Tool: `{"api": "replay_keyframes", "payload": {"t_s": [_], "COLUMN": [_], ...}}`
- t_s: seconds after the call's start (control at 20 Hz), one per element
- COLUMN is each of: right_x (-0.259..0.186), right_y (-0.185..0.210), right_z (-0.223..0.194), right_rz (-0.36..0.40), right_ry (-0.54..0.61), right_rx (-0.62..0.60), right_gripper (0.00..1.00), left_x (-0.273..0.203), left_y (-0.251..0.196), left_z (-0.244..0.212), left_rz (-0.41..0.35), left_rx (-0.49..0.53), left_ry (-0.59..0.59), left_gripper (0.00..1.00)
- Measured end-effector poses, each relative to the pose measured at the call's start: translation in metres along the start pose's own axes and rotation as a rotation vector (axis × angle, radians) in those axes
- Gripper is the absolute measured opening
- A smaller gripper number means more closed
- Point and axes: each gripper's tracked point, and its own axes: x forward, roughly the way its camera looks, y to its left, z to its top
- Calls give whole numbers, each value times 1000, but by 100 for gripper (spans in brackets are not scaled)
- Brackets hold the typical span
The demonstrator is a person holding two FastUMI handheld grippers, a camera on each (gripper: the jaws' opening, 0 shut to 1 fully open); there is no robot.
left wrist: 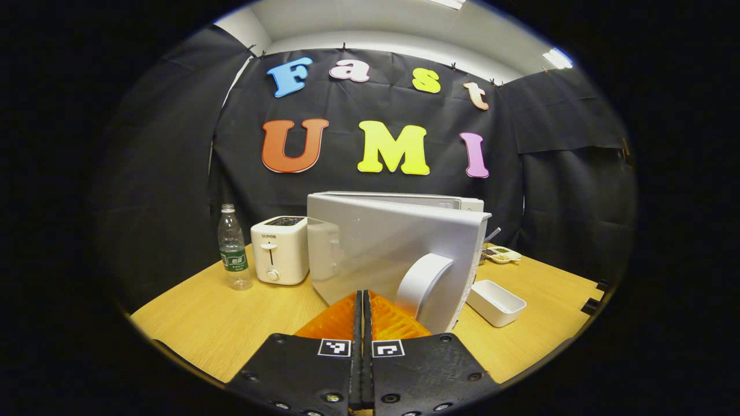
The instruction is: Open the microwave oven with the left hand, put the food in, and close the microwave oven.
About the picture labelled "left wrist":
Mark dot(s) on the white rectangular tray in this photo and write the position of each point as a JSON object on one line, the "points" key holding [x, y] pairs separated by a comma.
{"points": [[496, 303]]}

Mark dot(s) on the small ceiling light panel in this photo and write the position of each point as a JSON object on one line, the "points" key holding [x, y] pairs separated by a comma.
{"points": [[558, 58]]}

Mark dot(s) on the white microwave oven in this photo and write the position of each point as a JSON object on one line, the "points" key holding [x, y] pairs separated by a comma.
{"points": [[376, 248]]}

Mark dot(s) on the white toaster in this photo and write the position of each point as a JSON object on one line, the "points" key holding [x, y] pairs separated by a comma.
{"points": [[280, 254]]}

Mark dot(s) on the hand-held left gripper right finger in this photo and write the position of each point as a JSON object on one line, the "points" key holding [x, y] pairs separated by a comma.
{"points": [[428, 375]]}

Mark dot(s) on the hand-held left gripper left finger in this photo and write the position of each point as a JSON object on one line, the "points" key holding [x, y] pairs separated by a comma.
{"points": [[300, 375]]}

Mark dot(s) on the divided plate of beans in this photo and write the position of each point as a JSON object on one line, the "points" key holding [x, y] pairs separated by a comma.
{"points": [[503, 254]]}

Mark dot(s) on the metal spoon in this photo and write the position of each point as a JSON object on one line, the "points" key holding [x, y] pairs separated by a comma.
{"points": [[493, 233]]}

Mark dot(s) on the large ceiling light panel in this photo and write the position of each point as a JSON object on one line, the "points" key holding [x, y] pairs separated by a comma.
{"points": [[448, 3]]}

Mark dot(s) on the clear plastic water bottle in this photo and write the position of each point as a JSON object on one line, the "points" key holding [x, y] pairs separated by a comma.
{"points": [[234, 260]]}

